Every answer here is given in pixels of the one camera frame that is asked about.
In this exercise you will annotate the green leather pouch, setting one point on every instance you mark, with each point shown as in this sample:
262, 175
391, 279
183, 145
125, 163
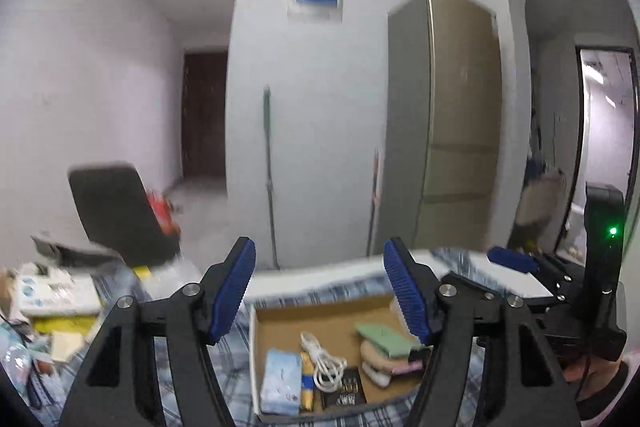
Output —
386, 340

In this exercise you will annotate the white tissue pack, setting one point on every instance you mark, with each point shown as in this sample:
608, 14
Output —
58, 294

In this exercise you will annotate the red plastic bag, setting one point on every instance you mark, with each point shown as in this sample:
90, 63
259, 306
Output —
162, 210

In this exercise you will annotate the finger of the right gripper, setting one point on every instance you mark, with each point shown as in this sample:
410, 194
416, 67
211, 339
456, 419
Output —
513, 260

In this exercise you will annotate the gold blue cigarette carton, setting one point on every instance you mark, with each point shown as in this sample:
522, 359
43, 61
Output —
306, 383

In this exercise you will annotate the dark brown door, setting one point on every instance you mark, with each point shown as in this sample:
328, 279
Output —
203, 114

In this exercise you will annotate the grey bag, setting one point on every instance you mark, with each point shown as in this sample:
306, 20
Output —
75, 258

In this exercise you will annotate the gold refrigerator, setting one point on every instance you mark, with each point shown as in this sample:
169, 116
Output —
443, 123

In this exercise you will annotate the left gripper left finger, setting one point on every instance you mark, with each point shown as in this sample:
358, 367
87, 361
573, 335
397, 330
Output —
116, 384

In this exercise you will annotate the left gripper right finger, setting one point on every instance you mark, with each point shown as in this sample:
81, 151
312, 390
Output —
522, 385

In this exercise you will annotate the person right hand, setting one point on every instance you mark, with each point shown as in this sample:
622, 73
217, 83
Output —
592, 374

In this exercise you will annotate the light blue tissue pack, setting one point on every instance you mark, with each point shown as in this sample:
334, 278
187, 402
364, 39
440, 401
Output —
280, 391

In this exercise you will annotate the black chair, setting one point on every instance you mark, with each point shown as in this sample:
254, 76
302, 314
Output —
115, 213

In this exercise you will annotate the blue plaid shirt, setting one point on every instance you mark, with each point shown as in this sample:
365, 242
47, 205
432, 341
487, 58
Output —
230, 357

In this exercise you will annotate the black Face box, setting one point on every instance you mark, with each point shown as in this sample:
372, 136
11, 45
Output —
349, 394

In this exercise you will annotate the cardboard box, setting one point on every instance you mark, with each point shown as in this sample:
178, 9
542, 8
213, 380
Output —
327, 332

